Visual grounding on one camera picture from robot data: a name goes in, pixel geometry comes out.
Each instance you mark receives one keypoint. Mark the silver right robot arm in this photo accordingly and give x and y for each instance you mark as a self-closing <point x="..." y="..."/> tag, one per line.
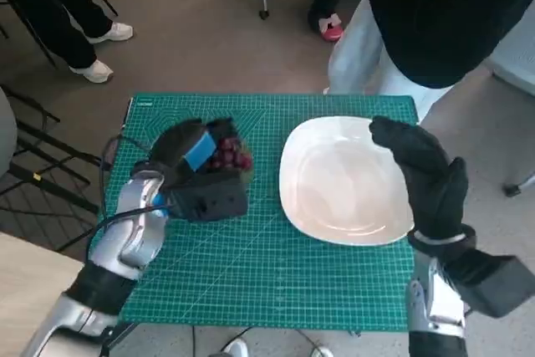
<point x="436" y="307"/>

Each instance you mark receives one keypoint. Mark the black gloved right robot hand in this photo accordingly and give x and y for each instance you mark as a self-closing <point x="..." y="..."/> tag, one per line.
<point x="430" y="181"/>

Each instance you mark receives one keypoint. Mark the small yellow tag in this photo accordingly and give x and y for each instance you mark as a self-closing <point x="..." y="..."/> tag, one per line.
<point x="37" y="177"/>

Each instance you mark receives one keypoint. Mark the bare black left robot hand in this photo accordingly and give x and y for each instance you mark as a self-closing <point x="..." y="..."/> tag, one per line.
<point x="175" y="144"/>

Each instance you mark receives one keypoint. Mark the red toy grape bunch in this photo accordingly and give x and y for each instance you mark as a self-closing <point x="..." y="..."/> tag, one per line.
<point x="232" y="158"/>

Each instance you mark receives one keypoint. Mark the black metal rack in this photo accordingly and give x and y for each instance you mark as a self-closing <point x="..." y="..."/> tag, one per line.
<point x="46" y="173"/>

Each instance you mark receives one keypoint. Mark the pale blue chair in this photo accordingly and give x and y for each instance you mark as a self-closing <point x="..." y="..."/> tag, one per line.
<point x="518" y="64"/>

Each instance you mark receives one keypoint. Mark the black thin-legged chair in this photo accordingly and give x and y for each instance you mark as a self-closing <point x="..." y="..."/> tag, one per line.
<point x="25" y="27"/>

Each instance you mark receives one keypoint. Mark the white plate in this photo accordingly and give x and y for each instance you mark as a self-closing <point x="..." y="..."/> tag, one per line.
<point x="342" y="190"/>

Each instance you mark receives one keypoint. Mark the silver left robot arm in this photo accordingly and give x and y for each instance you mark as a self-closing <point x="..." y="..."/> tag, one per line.
<point x="134" y="231"/>

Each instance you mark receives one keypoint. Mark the light wooden desk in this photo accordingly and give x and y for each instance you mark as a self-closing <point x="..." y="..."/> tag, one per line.
<point x="29" y="273"/>

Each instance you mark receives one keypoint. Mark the grey rounded seat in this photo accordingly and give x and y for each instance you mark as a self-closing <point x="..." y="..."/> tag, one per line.
<point x="7" y="131"/>

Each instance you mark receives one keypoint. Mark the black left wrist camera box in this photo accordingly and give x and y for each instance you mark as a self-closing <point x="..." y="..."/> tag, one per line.
<point x="213" y="202"/>

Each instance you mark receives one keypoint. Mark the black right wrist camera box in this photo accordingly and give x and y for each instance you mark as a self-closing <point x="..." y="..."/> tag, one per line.
<point x="493" y="286"/>

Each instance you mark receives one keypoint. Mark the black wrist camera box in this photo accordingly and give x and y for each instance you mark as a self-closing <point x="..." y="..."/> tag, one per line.
<point x="213" y="202"/>
<point x="493" y="286"/>

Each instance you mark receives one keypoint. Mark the white rounded foot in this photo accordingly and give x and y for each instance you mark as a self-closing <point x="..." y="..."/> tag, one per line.
<point x="236" y="348"/>
<point x="322" y="352"/>

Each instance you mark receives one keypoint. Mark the green cutting mat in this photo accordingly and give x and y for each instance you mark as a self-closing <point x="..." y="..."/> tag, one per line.
<point x="271" y="273"/>

